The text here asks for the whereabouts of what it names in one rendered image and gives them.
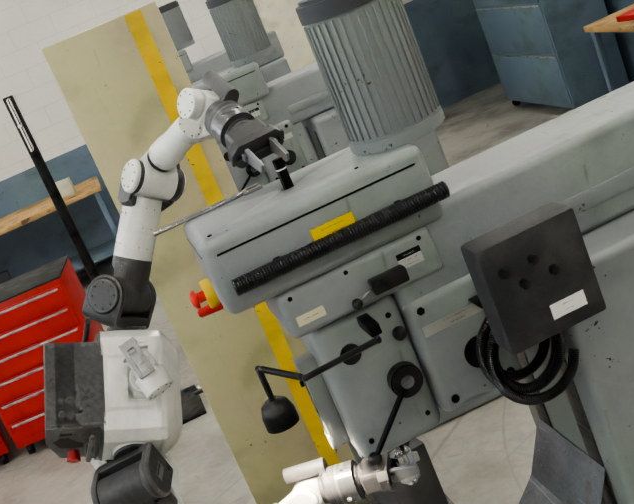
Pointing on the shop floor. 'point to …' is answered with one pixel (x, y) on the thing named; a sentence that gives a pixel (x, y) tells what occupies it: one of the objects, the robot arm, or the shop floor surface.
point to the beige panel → (106, 60)
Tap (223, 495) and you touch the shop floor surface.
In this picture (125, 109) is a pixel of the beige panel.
